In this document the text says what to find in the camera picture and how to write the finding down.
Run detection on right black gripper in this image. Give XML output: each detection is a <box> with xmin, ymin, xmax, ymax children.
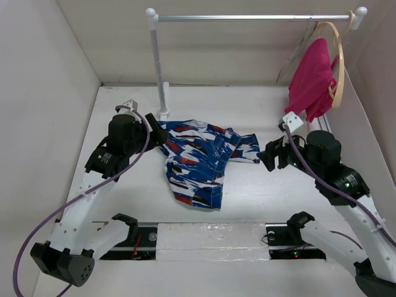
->
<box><xmin>255</xmin><ymin>127</ymin><xmax>321</xmax><ymax>177</ymax></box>

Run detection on blue white red patterned trousers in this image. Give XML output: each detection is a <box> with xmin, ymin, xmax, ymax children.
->
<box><xmin>159</xmin><ymin>119</ymin><xmax>260</xmax><ymax>209</ymax></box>

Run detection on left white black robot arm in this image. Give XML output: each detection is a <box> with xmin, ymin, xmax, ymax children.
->
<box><xmin>30</xmin><ymin>111</ymin><xmax>168</xmax><ymax>287</ymax></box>

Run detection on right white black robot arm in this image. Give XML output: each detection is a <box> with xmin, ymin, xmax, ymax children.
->
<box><xmin>257</xmin><ymin>131</ymin><xmax>395</xmax><ymax>296</ymax></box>

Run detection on beige wooden hanger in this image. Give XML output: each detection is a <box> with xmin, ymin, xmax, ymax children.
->
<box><xmin>316</xmin><ymin>11</ymin><xmax>355</xmax><ymax>108</ymax></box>

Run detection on clear plastic hanger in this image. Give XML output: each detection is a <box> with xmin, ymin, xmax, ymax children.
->
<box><xmin>275</xmin><ymin>21</ymin><xmax>318</xmax><ymax>84</ymax></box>

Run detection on magenta pink garment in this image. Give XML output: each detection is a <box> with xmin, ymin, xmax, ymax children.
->
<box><xmin>285</xmin><ymin>38</ymin><xmax>337</xmax><ymax>122</ymax></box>

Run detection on white and silver clothes rack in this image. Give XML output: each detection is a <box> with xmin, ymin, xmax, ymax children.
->
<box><xmin>145</xmin><ymin>6</ymin><xmax>368</xmax><ymax>121</ymax></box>

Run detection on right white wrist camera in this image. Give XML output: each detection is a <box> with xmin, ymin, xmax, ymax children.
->
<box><xmin>278</xmin><ymin>111</ymin><xmax>304</xmax><ymax>133</ymax></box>

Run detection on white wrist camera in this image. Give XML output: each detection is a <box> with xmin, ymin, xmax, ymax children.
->
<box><xmin>123</xmin><ymin>99</ymin><xmax>138</xmax><ymax>111</ymax></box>
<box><xmin>278</xmin><ymin>111</ymin><xmax>304</xmax><ymax>133</ymax></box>

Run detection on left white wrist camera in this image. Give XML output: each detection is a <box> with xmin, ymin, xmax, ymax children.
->
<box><xmin>123</xmin><ymin>99</ymin><xmax>138</xmax><ymax>111</ymax></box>

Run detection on aluminium rail at right wall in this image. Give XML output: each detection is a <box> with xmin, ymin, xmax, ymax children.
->
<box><xmin>315</xmin><ymin>114</ymin><xmax>332</xmax><ymax>132</ymax></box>

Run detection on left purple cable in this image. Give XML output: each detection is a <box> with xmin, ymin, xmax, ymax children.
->
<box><xmin>12</xmin><ymin>105</ymin><xmax>152</xmax><ymax>297</ymax></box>

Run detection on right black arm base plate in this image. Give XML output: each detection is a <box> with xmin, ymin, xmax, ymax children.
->
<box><xmin>262</xmin><ymin>223</ymin><xmax>326</xmax><ymax>260</ymax></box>

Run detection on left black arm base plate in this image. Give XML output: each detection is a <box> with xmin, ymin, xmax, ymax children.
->
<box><xmin>100</xmin><ymin>224</ymin><xmax>158</xmax><ymax>260</ymax></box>

